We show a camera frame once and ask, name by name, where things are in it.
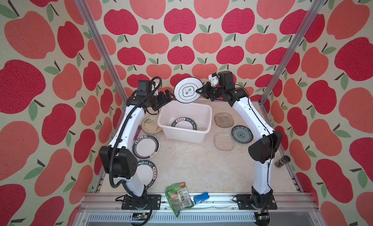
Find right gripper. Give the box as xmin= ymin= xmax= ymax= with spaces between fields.
xmin=197 ymin=83 xmax=224 ymax=102

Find white plate black rings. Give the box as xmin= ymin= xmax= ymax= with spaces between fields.
xmin=173 ymin=77 xmax=205 ymax=104

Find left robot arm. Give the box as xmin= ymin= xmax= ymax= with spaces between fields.
xmin=99 ymin=90 xmax=175 ymax=199

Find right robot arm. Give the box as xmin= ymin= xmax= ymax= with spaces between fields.
xmin=196 ymin=82 xmax=283 ymax=209

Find white plastic bin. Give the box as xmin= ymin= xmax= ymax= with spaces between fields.
xmin=157 ymin=101 xmax=212 ymax=144

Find beige willow pattern plate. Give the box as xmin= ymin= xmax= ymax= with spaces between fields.
xmin=141 ymin=115 xmax=162 ymax=135

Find purple snack bag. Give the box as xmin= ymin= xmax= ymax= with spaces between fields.
xmin=134 ymin=125 xmax=142 ymax=140

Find clear pink glass plate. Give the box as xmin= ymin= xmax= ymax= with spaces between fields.
xmin=214 ymin=132 xmax=235 ymax=151

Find red green rim plate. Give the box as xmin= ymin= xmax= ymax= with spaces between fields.
xmin=132 ymin=135 xmax=160 ymax=160

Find blue white porcelain plate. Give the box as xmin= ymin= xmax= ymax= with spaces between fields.
xmin=231 ymin=125 xmax=254 ymax=144

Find green snack packet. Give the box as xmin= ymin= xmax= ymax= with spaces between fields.
xmin=165 ymin=182 xmax=194 ymax=217

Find dark spice jar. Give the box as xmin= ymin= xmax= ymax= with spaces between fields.
xmin=275 ymin=155 xmax=291 ymax=168

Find blue small box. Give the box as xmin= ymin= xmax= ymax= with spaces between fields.
xmin=193 ymin=192 xmax=210 ymax=205

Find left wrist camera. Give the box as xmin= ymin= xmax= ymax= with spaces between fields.
xmin=136 ymin=80 xmax=153 ymax=97

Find right aluminium frame post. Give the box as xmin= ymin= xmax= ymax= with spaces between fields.
xmin=259 ymin=0 xmax=331 ymax=105

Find aluminium frame post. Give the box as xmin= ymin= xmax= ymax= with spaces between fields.
xmin=74 ymin=0 xmax=128 ymax=104
xmin=259 ymin=0 xmax=331 ymax=105

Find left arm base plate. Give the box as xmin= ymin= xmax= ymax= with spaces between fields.
xmin=121 ymin=194 xmax=162 ymax=210

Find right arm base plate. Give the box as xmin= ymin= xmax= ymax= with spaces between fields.
xmin=232 ymin=193 xmax=278 ymax=210

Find left aluminium frame post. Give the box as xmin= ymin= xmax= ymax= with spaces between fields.
xmin=74 ymin=0 xmax=128 ymax=104

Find aluminium front rail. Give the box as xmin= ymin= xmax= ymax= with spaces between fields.
xmin=72 ymin=193 xmax=326 ymax=226

